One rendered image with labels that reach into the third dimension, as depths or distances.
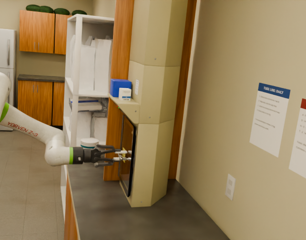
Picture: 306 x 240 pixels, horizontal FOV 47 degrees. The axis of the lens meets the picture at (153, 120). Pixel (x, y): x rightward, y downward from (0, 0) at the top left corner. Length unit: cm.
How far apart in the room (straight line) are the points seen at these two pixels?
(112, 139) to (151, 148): 40
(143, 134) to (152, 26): 54
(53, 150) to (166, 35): 81
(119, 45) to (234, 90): 73
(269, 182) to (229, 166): 33
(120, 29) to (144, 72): 43
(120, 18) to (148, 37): 39
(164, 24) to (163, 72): 24
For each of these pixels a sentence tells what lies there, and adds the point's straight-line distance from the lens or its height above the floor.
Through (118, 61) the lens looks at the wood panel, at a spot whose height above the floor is 170.
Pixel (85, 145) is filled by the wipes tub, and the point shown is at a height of 107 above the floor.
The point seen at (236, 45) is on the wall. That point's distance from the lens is 181.
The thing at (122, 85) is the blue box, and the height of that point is 158.
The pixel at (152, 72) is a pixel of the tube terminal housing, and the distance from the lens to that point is 177.
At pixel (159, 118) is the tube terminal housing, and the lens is 182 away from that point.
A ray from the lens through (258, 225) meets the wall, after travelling 164.
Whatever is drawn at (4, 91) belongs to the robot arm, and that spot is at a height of 155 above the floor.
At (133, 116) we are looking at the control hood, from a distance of 178.
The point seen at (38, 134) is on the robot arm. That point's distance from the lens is 190.
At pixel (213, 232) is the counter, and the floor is 94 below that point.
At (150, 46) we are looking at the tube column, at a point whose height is 180.
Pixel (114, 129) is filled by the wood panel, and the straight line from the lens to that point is 216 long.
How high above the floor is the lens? 182
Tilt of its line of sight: 13 degrees down
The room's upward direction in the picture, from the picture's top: 6 degrees clockwise
